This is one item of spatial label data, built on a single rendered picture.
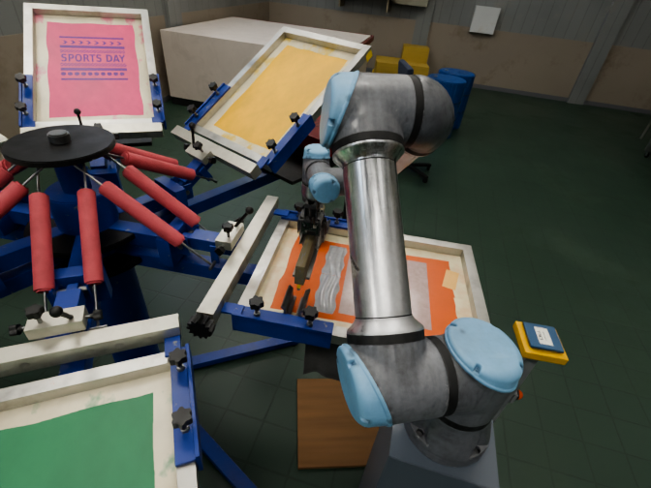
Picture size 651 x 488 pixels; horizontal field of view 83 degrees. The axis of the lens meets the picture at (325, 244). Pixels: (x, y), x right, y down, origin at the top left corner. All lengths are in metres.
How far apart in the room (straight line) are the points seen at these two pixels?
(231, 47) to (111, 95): 3.46
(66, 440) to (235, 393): 1.19
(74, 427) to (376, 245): 0.83
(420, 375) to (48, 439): 0.85
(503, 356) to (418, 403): 0.14
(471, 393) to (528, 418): 1.87
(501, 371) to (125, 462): 0.79
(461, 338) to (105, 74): 2.17
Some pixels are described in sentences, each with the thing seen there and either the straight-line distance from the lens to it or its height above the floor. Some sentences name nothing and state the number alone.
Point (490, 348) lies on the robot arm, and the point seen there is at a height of 1.43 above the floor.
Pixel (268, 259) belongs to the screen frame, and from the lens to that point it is 1.34.
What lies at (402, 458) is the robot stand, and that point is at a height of 1.20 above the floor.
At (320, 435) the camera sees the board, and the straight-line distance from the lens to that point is 2.03.
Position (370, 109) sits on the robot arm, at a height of 1.68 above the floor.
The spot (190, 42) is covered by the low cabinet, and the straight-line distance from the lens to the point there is 5.89.
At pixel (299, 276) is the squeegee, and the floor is 1.09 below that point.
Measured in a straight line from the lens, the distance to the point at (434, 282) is 1.42.
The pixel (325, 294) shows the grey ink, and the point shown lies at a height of 0.96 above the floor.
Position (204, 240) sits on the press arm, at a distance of 1.36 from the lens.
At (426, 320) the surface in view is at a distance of 1.26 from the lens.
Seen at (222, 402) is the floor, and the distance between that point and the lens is 2.14.
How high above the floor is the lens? 1.84
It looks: 37 degrees down
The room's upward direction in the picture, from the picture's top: 6 degrees clockwise
